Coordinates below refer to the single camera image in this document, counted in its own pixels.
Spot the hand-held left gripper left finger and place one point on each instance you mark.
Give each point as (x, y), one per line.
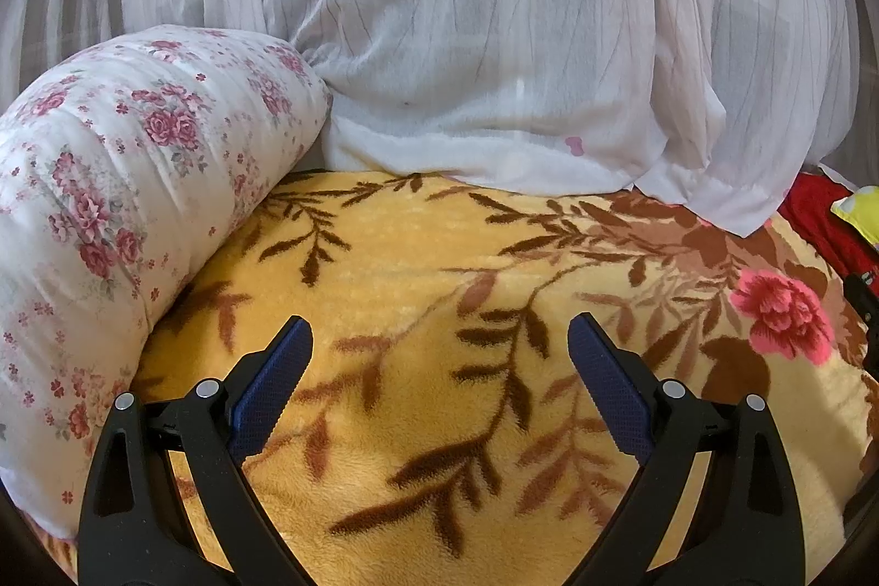
(271, 387)

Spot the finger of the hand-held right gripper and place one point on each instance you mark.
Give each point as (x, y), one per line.
(866, 311)

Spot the yellow floral blanket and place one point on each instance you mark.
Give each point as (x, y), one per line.
(426, 297)

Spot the red cloth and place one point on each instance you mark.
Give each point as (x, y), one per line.
(817, 222)

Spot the white sheer curtain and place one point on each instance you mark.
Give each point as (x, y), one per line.
(481, 43)

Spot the yellow pillow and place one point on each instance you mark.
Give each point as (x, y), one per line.
(858, 208)

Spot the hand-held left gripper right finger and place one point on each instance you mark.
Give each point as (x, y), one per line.
(611, 387)

